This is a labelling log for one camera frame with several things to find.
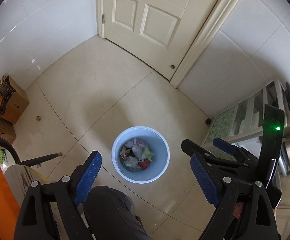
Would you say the small cardboard box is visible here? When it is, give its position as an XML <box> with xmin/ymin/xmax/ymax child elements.
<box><xmin>0</xmin><ymin>119</ymin><xmax>17</xmax><ymax>145</ymax></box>

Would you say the person's leg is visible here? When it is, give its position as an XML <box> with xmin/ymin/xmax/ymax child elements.
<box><xmin>82</xmin><ymin>185</ymin><xmax>152</xmax><ymax>240</ymax></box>

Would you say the cream panel door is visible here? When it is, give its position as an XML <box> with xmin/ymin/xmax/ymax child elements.
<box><xmin>101</xmin><ymin>0</ymin><xmax>201</xmax><ymax>80</ymax></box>

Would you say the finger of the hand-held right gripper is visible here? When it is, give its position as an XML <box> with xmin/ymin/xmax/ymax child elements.
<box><xmin>213</xmin><ymin>138</ymin><xmax>259</xmax><ymax>161</ymax></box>
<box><xmin>181</xmin><ymin>139</ymin><xmax>238</xmax><ymax>167</ymax></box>

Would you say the green packet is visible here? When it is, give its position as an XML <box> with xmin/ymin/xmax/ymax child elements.
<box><xmin>0</xmin><ymin>146</ymin><xmax>7</xmax><ymax>166</ymax></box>

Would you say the cream door frame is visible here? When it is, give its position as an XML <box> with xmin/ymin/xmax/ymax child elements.
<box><xmin>169</xmin><ymin>0</ymin><xmax>251</xmax><ymax>90</ymax></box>

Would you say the white shelf rack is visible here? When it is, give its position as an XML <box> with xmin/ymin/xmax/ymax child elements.
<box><xmin>201</xmin><ymin>79</ymin><xmax>290</xmax><ymax>156</ymax></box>

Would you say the clear plastic bag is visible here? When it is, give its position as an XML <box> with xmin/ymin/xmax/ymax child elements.
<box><xmin>134</xmin><ymin>148</ymin><xmax>147</xmax><ymax>161</ymax></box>

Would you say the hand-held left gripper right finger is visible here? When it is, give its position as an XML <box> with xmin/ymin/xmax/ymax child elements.
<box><xmin>190</xmin><ymin>152</ymin><xmax>279</xmax><ymax>240</ymax></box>

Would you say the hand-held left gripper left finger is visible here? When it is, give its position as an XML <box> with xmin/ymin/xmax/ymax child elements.
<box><xmin>13</xmin><ymin>151</ymin><xmax>102</xmax><ymax>240</ymax></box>

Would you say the light blue trash bin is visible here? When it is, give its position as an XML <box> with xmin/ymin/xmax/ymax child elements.
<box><xmin>111</xmin><ymin>126</ymin><xmax>171</xmax><ymax>184</ymax></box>

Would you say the large cardboard box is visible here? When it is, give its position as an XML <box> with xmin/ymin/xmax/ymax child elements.
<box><xmin>0</xmin><ymin>74</ymin><xmax>30</xmax><ymax>124</ymax></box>

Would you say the black chair with wooden seat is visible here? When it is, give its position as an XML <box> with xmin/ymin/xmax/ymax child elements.
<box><xmin>0</xmin><ymin>134</ymin><xmax>62</xmax><ymax>207</ymax></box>

